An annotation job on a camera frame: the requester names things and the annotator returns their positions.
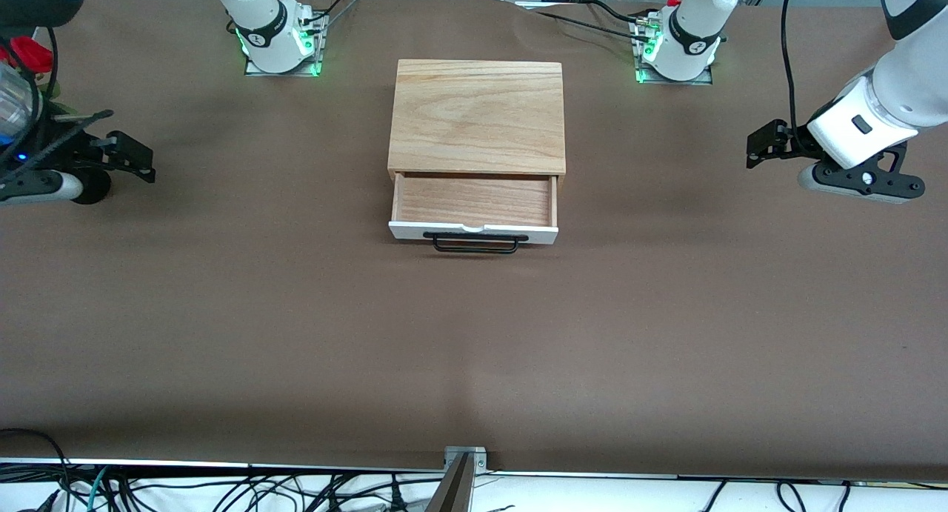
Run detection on wooden drawer with white front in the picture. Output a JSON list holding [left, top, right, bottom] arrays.
[[389, 173, 559, 245]]

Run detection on light wooden drawer cabinet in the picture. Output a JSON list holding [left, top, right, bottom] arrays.
[[387, 59, 569, 196]]

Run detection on red artificial flower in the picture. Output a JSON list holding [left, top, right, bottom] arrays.
[[0, 36, 75, 116]]

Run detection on brown table cover sheet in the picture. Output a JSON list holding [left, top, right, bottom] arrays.
[[0, 0, 948, 477]]

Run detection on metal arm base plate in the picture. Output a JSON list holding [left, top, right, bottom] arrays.
[[635, 16, 714, 85], [244, 12, 327, 78]]

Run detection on aluminium table edge rail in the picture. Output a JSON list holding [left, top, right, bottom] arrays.
[[0, 456, 948, 485]]

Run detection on black metal drawer handle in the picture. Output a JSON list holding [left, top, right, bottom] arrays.
[[423, 233, 530, 255]]

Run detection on teal cable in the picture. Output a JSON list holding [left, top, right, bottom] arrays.
[[85, 466, 112, 512]]

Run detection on grey metal clamp bracket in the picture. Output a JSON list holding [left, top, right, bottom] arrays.
[[442, 445, 490, 512]]

